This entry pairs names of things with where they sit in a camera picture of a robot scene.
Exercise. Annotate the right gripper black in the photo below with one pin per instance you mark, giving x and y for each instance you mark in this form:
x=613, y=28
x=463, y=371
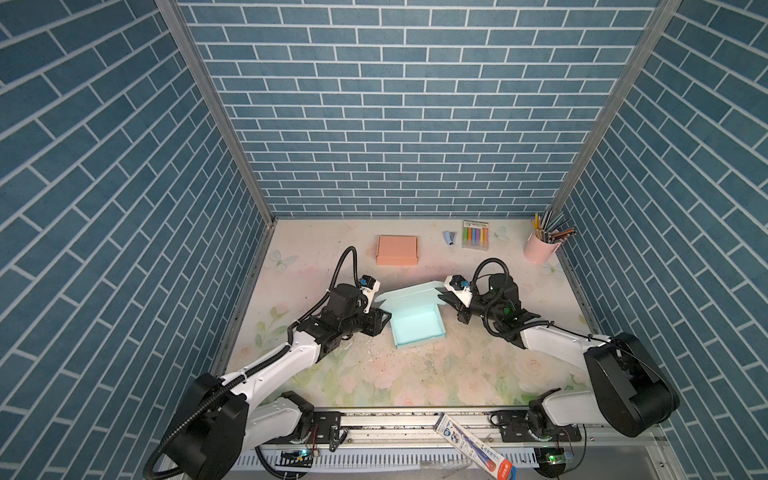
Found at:
x=463, y=310

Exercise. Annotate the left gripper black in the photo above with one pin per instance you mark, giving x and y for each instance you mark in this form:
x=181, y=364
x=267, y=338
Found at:
x=375, y=321

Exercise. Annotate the light blue cardboard box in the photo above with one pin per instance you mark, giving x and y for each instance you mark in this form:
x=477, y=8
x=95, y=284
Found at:
x=415, y=315

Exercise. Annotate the pink cardboard box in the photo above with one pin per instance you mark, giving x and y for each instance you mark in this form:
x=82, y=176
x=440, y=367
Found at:
x=397, y=250

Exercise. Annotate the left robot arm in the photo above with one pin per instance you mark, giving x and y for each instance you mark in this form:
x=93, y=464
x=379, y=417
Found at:
x=220, y=417

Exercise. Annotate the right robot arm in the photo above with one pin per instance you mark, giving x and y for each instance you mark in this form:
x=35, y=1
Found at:
x=628, y=390

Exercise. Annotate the toothpaste tube box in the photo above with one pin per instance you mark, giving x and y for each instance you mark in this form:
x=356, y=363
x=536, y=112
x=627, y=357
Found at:
x=491, y=462

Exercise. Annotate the coloured marker pack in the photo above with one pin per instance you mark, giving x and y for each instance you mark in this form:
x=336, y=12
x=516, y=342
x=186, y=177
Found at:
x=475, y=235

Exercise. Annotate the pink pencil cup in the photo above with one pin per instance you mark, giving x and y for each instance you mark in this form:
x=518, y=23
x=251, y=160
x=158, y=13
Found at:
x=537, y=251

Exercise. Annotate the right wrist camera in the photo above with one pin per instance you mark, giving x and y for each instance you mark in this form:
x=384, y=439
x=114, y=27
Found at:
x=461, y=287

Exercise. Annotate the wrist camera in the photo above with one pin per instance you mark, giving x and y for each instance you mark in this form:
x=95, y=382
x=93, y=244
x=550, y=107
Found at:
x=461, y=287
x=369, y=287

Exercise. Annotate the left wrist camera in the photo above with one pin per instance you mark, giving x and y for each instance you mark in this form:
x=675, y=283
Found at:
x=369, y=287

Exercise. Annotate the aluminium mounting rail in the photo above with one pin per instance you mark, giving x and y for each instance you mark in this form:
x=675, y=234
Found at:
x=389, y=440

